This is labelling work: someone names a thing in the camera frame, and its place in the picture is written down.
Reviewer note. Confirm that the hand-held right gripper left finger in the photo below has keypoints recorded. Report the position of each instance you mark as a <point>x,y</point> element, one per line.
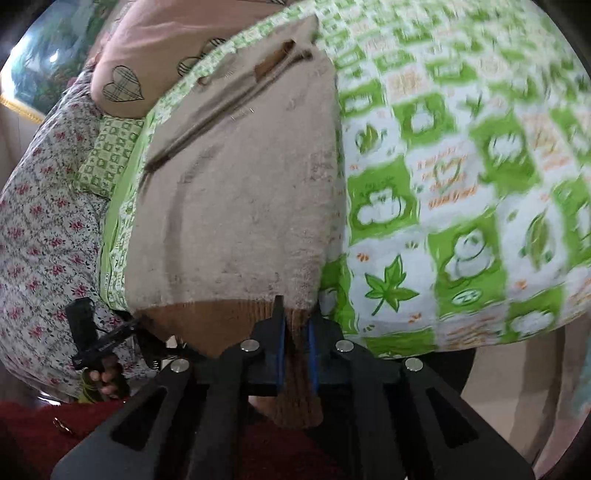
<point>279,353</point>

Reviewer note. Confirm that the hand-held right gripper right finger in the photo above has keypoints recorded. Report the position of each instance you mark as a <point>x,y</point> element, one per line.
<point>313,357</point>

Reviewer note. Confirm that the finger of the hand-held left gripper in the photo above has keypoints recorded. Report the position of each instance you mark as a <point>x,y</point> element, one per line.
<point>157,348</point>

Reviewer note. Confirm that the beige knitted sweater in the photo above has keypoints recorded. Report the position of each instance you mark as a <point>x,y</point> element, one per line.
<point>240,203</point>

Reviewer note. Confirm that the person's left hand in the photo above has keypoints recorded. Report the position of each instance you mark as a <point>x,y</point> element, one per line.
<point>108,381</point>

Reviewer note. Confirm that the floral quilt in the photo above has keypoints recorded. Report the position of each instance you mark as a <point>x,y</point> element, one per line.
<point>46,240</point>

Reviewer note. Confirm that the green printed pillow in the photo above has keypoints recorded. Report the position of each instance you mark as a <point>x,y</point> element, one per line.
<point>113,152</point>

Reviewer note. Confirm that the green printed bed sheet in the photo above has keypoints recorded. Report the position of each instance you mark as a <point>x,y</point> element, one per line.
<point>461,184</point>

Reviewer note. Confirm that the pink heart print quilt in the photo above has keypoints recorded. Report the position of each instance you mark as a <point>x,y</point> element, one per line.
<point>152,50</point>

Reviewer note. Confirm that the gold framed wall picture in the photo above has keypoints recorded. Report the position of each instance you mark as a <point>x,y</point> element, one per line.
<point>46,64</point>

